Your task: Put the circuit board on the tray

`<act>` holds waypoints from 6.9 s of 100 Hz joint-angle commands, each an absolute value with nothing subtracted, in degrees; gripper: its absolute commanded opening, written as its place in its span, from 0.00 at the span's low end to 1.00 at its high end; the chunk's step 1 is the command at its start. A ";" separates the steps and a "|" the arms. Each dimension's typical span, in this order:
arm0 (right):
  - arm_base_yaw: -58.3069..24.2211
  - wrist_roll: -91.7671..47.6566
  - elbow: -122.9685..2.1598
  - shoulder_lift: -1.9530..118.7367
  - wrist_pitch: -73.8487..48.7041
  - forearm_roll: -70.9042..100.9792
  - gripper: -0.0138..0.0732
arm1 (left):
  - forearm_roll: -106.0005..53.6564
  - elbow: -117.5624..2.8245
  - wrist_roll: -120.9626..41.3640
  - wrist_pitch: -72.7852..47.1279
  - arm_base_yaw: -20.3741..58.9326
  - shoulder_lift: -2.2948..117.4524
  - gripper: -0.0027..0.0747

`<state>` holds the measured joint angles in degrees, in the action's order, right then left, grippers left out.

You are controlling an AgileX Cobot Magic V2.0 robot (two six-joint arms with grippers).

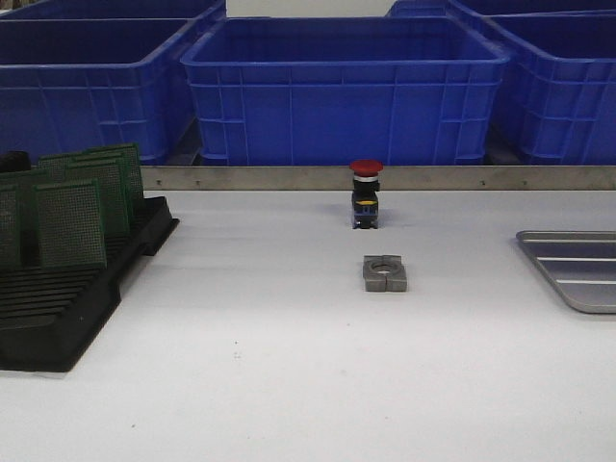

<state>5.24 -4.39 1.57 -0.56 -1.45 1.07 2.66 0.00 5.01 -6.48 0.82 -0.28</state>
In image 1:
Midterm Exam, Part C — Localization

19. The centre blue plastic crate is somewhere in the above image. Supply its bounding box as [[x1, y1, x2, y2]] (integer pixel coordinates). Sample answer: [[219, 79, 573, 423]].
[[182, 17, 507, 167]]

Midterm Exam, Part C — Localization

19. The left blue plastic crate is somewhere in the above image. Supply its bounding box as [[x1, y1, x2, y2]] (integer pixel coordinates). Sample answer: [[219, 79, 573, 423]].
[[1, 18, 196, 165]]

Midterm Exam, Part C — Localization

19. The metal table edge rail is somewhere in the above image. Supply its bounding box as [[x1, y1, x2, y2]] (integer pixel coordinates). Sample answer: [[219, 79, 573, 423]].
[[141, 166, 615, 191]]

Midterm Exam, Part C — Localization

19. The black slotted board rack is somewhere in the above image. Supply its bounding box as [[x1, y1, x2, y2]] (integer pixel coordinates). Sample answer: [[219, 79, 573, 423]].
[[0, 150, 181, 372]]

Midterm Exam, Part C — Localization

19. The blue plastic crate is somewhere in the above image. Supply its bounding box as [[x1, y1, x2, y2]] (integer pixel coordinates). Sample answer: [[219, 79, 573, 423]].
[[1, 18, 196, 165], [182, 17, 507, 167], [484, 14, 615, 166]]

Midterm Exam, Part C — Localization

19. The red emergency stop button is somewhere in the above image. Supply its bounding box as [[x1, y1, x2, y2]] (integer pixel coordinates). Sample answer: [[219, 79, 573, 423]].
[[349, 160, 384, 229]]

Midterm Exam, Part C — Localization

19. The grey metal clamp block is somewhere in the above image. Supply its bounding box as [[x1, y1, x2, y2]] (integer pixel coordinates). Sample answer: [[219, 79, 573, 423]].
[[362, 255, 408, 293]]

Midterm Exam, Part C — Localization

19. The silver metal tray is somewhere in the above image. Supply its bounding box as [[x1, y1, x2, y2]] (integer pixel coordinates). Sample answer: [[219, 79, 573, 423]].
[[516, 230, 615, 315]]

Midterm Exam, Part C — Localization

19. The far left blue crate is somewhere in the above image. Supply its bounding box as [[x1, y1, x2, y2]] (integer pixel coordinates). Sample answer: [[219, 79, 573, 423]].
[[1, 0, 226, 20]]

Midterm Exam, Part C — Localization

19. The rearmost green perforated board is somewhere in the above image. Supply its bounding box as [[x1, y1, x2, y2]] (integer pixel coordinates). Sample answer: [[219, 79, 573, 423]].
[[86, 142, 144, 211]]

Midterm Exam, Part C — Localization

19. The far right blue crate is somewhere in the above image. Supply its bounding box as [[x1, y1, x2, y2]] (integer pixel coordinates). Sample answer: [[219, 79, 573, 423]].
[[386, 0, 615, 18]]

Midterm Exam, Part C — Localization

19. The right blue plastic crate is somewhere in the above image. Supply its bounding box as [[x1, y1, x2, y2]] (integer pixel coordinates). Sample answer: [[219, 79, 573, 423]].
[[484, 14, 615, 166]]

